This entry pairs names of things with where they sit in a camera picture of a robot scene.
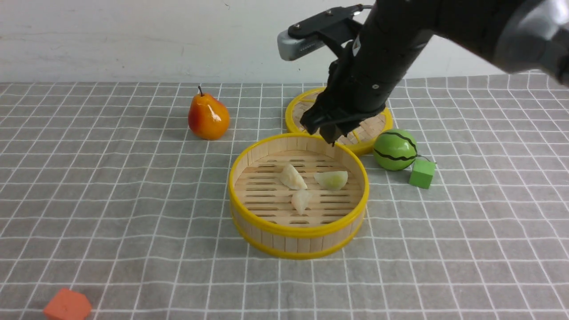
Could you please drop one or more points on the green wooden cube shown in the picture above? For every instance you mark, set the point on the green wooden cube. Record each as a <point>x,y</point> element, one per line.
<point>422,173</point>

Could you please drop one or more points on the bamboo steamer tray yellow rim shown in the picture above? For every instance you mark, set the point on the bamboo steamer tray yellow rim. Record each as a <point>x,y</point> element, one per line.
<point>260,205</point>

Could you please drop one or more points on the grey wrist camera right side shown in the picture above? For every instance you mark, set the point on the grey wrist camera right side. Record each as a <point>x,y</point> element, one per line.
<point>331,28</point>

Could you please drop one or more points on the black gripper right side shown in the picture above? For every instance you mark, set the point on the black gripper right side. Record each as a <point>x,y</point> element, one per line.
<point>363,79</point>

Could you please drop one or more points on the green striped toy watermelon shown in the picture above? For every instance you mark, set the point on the green striped toy watermelon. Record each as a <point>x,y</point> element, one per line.
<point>395,149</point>

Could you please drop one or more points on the orange red toy pear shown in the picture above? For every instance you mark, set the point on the orange red toy pear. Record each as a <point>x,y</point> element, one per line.
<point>208,118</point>

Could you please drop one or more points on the white dumpling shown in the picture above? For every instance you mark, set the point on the white dumpling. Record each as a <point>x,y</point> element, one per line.
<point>300,201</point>
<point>291,178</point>

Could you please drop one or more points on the orange wooden block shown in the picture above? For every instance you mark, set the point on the orange wooden block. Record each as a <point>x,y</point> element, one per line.
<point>68,305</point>

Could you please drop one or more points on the yellowish dumpling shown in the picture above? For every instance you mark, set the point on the yellowish dumpling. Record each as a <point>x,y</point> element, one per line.
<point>332,181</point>

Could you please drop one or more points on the woven bamboo steamer lid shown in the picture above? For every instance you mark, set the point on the woven bamboo steamer lid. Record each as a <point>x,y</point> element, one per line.
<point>360,141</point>

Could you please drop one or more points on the grey checked tablecloth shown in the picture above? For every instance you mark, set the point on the grey checked tablecloth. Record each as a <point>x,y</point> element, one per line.
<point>105,191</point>

